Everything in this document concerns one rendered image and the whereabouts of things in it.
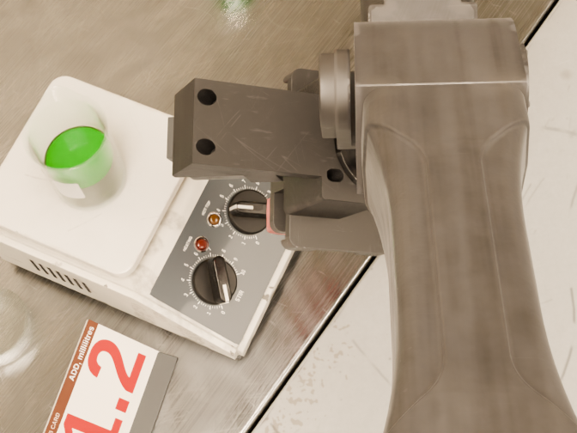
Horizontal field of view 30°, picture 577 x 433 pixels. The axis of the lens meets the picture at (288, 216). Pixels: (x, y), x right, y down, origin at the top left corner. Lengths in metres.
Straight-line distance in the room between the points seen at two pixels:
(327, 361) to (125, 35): 0.32
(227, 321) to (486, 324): 0.43
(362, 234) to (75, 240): 0.21
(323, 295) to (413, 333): 0.45
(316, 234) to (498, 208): 0.24
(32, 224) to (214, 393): 0.17
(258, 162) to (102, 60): 0.38
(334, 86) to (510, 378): 0.17
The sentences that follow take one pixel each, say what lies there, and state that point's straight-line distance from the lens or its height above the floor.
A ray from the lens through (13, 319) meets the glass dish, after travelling 0.81.
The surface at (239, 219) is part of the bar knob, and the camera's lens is 0.75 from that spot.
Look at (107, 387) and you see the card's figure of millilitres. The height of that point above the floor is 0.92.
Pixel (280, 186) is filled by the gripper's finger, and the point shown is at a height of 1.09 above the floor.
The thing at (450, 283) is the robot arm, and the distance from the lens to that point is 0.34.
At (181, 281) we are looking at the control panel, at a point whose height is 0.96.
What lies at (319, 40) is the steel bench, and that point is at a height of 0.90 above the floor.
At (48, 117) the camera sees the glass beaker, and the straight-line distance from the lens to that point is 0.71.
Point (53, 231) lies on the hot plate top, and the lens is 0.73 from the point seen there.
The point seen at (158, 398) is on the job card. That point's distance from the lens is 0.77.
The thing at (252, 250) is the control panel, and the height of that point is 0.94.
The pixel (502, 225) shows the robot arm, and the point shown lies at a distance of 0.37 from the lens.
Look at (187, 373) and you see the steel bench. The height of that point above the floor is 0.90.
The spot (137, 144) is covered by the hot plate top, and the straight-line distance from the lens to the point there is 0.75.
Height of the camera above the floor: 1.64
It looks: 67 degrees down
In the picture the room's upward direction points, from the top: 9 degrees counter-clockwise
